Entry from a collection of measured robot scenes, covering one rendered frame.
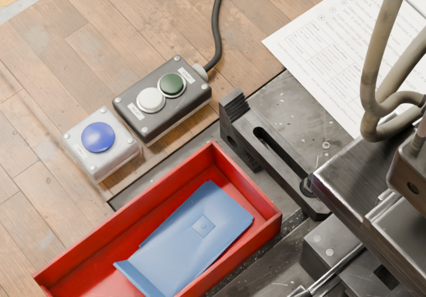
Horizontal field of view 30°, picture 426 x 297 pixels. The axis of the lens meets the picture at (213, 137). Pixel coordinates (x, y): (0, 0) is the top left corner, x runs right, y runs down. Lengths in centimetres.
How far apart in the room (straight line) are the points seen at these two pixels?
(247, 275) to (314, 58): 30
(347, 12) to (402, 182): 52
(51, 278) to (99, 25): 36
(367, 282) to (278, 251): 13
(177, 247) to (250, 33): 31
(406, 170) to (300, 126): 43
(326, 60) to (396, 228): 43
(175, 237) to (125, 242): 6
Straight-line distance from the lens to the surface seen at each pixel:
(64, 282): 92
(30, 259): 94
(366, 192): 69
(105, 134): 95
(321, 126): 98
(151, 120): 96
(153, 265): 91
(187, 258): 91
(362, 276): 83
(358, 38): 106
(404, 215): 64
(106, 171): 95
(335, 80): 102
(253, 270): 91
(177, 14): 107
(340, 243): 84
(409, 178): 57
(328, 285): 82
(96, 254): 92
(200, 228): 92
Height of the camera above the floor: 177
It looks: 63 degrees down
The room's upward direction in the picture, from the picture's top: 4 degrees counter-clockwise
